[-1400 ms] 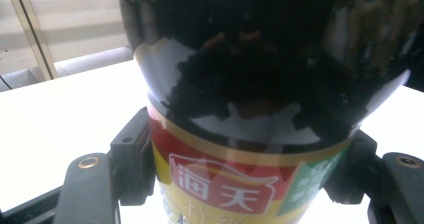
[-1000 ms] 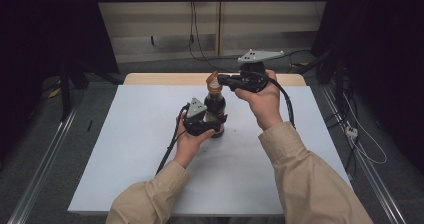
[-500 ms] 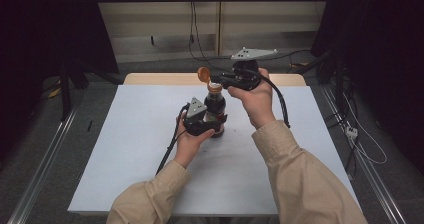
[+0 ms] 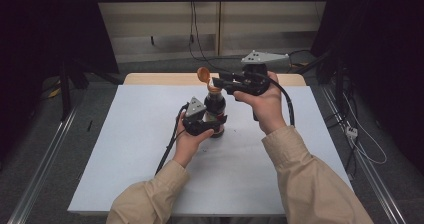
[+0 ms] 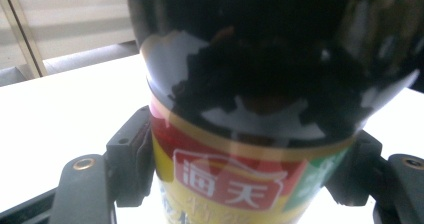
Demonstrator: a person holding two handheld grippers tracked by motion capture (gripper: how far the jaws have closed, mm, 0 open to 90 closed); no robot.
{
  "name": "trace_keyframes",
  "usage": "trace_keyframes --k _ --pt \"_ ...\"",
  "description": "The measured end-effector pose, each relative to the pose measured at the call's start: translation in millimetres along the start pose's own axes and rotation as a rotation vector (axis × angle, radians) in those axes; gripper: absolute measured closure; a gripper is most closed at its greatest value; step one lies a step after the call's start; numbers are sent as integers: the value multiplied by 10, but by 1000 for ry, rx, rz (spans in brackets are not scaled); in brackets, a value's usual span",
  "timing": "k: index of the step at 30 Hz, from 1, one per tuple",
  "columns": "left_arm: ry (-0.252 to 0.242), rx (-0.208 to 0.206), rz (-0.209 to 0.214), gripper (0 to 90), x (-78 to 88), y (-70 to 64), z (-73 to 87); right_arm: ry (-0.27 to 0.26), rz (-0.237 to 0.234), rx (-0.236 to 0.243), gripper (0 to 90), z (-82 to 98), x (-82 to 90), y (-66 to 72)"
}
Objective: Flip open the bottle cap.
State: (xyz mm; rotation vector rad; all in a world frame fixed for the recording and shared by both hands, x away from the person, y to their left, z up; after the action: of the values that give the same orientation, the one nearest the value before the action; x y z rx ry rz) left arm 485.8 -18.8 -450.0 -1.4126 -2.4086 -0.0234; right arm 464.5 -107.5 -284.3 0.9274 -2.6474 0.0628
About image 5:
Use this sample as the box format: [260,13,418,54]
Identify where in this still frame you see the beige slatted panel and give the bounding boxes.
[0,0,136,70]

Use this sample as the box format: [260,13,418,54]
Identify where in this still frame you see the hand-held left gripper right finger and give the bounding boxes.
[324,129,384,207]

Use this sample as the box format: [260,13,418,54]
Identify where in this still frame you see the beige metal post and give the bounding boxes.
[0,0,49,79]

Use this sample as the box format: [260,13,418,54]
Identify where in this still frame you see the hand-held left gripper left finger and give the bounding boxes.
[105,105,156,208]

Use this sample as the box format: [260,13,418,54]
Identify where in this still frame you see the dark soy sauce bottle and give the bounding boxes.
[125,0,424,224]

